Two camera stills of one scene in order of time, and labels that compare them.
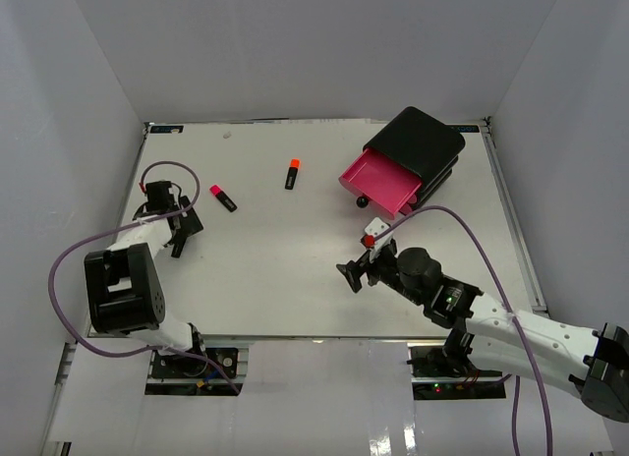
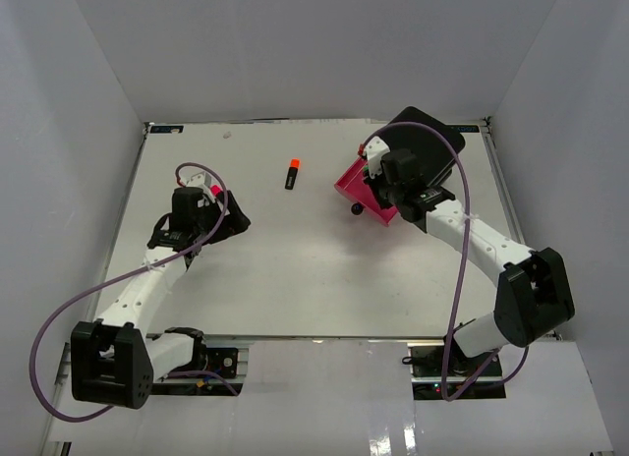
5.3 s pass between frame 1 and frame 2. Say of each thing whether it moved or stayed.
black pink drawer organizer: stayed
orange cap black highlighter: stayed
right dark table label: stayed
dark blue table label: stayed
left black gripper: moved
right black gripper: moved
